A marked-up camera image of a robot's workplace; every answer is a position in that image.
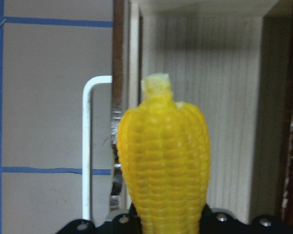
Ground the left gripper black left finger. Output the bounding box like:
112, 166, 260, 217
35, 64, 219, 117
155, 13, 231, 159
56, 203, 143, 234

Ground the wooden drawer with white handle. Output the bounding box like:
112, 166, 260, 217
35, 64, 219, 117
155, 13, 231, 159
82, 0, 293, 224

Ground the yellow toy corn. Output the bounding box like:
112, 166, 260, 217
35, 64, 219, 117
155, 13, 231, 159
117, 73, 210, 234

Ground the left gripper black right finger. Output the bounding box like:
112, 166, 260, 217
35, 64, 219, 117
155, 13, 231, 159
200, 205, 293, 234

